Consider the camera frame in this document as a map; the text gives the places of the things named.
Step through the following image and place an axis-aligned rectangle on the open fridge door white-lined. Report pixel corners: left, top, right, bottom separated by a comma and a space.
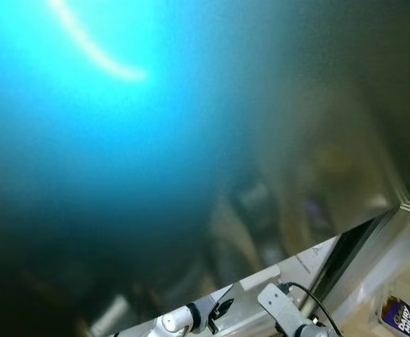
331, 196, 410, 337

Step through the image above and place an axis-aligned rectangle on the steel fridge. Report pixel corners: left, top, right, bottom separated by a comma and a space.
0, 0, 410, 337

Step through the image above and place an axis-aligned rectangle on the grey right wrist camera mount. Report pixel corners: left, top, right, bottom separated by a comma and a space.
256, 283, 312, 337

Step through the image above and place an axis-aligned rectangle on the purple chocolate bar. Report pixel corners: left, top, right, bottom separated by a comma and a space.
380, 294, 410, 337

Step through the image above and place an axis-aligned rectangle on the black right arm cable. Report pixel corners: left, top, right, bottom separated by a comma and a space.
282, 282, 343, 337

